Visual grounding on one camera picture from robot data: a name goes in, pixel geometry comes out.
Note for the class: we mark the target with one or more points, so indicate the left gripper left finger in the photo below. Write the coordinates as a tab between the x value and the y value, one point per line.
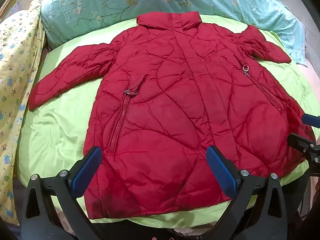
39	216

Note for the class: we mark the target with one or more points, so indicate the red quilted puffer jacket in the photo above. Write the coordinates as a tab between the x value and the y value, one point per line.
171	87

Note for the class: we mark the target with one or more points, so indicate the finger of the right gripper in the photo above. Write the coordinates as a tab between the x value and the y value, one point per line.
311	120

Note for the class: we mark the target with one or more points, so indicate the yellow cartoon print blanket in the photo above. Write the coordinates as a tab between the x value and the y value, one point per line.
22	41

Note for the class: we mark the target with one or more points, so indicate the teal floral quilt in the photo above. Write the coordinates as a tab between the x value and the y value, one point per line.
65	20

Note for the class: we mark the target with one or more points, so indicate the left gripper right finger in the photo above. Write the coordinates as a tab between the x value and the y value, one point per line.
257	209

